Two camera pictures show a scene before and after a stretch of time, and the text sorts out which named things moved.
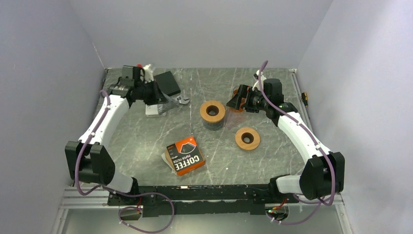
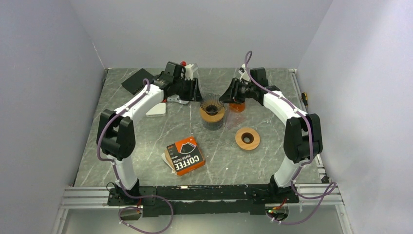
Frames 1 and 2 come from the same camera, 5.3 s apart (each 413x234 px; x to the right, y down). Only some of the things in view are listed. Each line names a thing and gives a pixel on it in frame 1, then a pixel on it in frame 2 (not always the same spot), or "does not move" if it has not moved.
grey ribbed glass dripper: [165, 107] → [211, 104]
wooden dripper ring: [212, 111] does not move
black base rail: [156, 201] does not move
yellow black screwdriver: [304, 97] does not move
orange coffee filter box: [183, 156] does not move
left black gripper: [158, 97] → [194, 94]
